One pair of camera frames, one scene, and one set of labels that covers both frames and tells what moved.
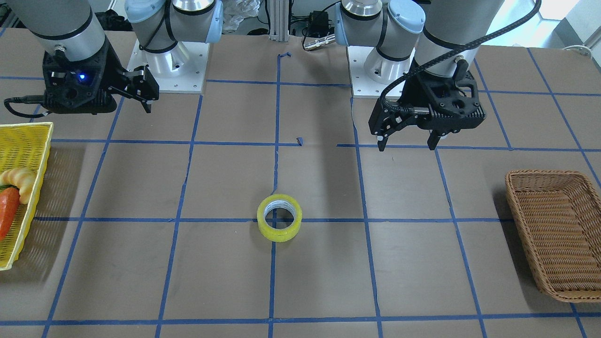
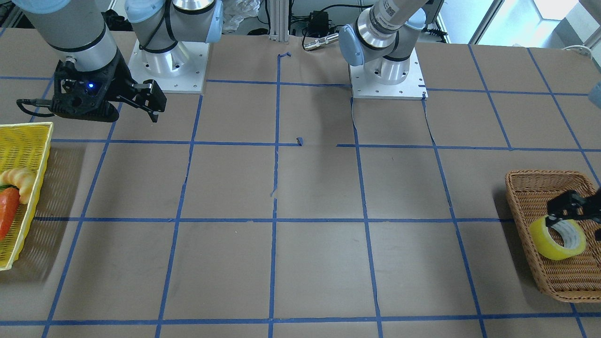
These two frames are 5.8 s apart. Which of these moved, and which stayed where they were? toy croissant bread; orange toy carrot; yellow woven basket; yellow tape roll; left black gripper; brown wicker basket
Moved: left black gripper; yellow tape roll
Stayed: toy croissant bread; brown wicker basket; yellow woven basket; orange toy carrot
